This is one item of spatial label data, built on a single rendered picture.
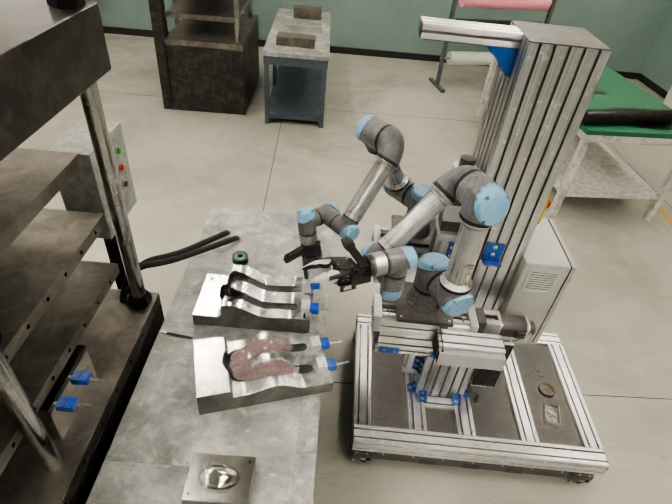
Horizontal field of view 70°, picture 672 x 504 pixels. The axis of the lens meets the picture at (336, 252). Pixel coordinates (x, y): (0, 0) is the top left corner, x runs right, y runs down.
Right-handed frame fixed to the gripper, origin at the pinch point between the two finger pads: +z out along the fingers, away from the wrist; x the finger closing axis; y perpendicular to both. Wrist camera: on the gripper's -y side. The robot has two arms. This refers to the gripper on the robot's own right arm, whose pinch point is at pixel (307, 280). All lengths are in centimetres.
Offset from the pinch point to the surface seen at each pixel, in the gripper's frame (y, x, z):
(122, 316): -80, -15, 6
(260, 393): -14, -53, 13
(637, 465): 170, -7, 121
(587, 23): 383, 659, -20
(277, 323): -12.2, -17.3, 9.8
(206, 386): -32, -56, 6
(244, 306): -25.3, -16.6, 0.9
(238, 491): -15, -88, 17
